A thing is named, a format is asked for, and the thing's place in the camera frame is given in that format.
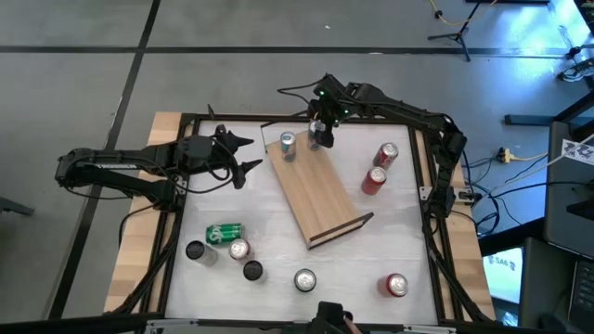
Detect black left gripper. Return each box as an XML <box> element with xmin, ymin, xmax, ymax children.
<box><xmin>174</xmin><ymin>123</ymin><xmax>265</xmax><ymax>189</ymax></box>

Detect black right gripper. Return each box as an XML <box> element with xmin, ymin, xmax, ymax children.
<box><xmin>307</xmin><ymin>73</ymin><xmax>352</xmax><ymax>150</ymax></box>

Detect blue silver Red Bull can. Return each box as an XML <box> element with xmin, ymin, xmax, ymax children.
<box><xmin>279</xmin><ymin>131</ymin><xmax>298</xmax><ymax>163</ymax></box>
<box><xmin>307</xmin><ymin>119</ymin><xmax>325</xmax><ymax>152</ymax></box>

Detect green Sprite can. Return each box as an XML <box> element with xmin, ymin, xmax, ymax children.
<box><xmin>204</xmin><ymin>222</ymin><xmax>246</xmax><ymax>246</ymax></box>
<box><xmin>292</xmin><ymin>267</ymin><xmax>318</xmax><ymax>294</ymax></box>

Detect red Star Wars cola can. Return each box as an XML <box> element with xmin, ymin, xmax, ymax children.
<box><xmin>227</xmin><ymin>237</ymin><xmax>254</xmax><ymax>262</ymax></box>

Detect black tripod stand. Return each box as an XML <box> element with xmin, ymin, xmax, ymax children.
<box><xmin>426</xmin><ymin>0</ymin><xmax>497</xmax><ymax>62</ymax></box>

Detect grey aluminium bar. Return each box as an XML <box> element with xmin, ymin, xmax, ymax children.
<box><xmin>146</xmin><ymin>318</ymin><xmax>458</xmax><ymax>334</ymax></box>

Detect black handheld device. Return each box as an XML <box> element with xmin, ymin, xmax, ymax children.
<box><xmin>316</xmin><ymin>301</ymin><xmax>347</xmax><ymax>334</ymax></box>

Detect black stand foot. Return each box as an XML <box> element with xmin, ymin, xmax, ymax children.
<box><xmin>504</xmin><ymin>90</ymin><xmax>594</xmax><ymax>127</ymax></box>

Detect grey furniture foot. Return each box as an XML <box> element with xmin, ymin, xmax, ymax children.
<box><xmin>0</xmin><ymin>197</ymin><xmax>36</xmax><ymax>217</ymax></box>

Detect white printed sticker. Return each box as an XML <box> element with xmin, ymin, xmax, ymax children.
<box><xmin>560</xmin><ymin>137</ymin><xmax>594</xmax><ymax>167</ymax></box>

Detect dark grey cabinet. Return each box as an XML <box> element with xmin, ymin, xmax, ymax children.
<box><xmin>542</xmin><ymin>121</ymin><xmax>594</xmax><ymax>261</ymax></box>

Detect black white sneaker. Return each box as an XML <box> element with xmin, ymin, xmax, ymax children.
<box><xmin>559</xmin><ymin>58</ymin><xmax>594</xmax><ymax>84</ymax></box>

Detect black keyboard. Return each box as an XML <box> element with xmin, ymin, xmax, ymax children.
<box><xmin>568</xmin><ymin>259</ymin><xmax>594</xmax><ymax>333</ymax></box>

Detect black metal table frame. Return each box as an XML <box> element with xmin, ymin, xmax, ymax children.
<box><xmin>104</xmin><ymin>104</ymin><xmax>497</xmax><ymax>334</ymax></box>

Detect yellow floor cable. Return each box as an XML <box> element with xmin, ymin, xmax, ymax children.
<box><xmin>429</xmin><ymin>0</ymin><xmax>500</xmax><ymax>28</ymax></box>

